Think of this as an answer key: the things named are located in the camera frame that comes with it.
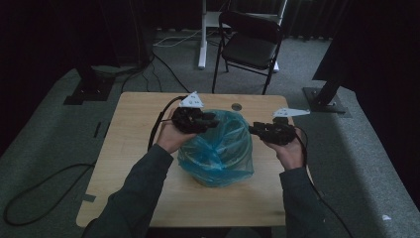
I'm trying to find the white floor cable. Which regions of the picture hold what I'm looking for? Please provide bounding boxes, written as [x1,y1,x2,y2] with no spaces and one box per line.
[152,29,219,48]

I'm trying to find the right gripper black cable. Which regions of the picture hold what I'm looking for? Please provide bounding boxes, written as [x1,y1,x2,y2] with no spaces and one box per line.
[293,125,355,238]

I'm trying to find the black stand with square base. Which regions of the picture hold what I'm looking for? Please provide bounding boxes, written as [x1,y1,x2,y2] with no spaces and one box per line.
[62,59,117,106]

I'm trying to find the blue plastic bag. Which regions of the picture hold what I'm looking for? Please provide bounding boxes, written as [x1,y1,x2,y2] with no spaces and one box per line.
[177,109,256,188]

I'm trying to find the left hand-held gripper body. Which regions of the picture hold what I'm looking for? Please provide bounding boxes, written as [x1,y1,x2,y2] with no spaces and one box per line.
[171,91,207,135]

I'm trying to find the black slanted stand with base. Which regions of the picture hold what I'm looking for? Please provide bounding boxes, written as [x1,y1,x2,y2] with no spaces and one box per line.
[302,78,353,119]

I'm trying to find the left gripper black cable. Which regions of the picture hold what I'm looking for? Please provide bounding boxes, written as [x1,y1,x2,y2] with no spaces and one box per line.
[2,95,187,227]

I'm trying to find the dark cloth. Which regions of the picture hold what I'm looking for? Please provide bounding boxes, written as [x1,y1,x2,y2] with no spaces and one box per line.
[312,0,420,206]

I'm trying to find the black floor cable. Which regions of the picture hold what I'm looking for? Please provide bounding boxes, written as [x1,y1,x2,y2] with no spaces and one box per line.
[152,53,191,94]
[120,56,163,93]

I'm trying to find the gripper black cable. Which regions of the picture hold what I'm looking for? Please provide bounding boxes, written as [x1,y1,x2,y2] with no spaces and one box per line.
[2,95,187,227]
[293,125,355,238]

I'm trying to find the black folding chair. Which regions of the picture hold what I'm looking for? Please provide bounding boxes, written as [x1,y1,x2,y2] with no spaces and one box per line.
[211,10,285,96]

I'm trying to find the person's left hand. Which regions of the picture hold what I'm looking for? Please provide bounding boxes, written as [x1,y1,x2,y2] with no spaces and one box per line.
[156,110,197,154]

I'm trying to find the person's right hand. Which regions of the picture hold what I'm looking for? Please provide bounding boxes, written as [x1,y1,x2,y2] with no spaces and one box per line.
[265,129,306,172]

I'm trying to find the dark curtain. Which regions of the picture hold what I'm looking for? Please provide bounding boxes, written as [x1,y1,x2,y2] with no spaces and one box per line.
[145,0,351,42]

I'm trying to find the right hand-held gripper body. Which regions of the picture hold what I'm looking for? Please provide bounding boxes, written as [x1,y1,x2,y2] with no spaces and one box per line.
[263,107,311,147]

